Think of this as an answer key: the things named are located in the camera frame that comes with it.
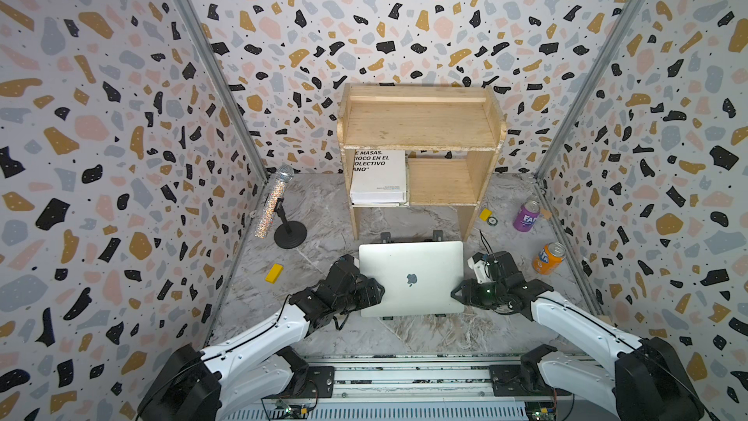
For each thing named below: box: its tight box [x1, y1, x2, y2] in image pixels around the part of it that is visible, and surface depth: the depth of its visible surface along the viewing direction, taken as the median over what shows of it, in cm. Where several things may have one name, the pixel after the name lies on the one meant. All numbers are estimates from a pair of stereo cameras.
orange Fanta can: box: [531, 241, 566, 275], surface depth 90 cm
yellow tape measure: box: [478, 207, 499, 227], surface depth 111 cm
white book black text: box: [349, 150, 410, 208], surface depth 84 cm
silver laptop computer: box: [359, 240, 466, 318], surface depth 85 cm
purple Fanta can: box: [512, 199, 541, 233], surface depth 100 cm
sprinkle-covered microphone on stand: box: [254, 163, 308, 249], surface depth 88 cm
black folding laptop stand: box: [379, 229, 445, 244], surface depth 87 cm
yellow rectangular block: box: [263, 263, 284, 285], surface depth 95 cm
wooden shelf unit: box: [336, 83, 508, 241], surface depth 80 cm
